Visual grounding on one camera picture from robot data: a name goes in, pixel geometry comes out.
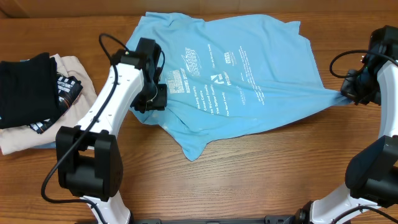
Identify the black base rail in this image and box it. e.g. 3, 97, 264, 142
76, 214, 299, 224

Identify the black folded garment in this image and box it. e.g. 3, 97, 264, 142
1, 52, 60, 129

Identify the black white patterned garment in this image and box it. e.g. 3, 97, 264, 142
29, 72, 83, 134

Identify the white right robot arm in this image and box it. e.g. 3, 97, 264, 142
264, 44, 397, 223

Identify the blue denim garment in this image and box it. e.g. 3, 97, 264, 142
34, 142, 56, 149

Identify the beige folded garment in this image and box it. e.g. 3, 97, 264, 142
1, 54, 97, 155

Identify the light blue t-shirt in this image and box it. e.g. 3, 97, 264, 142
127, 12, 349, 161

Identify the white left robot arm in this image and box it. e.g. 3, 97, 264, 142
54, 49, 167, 223

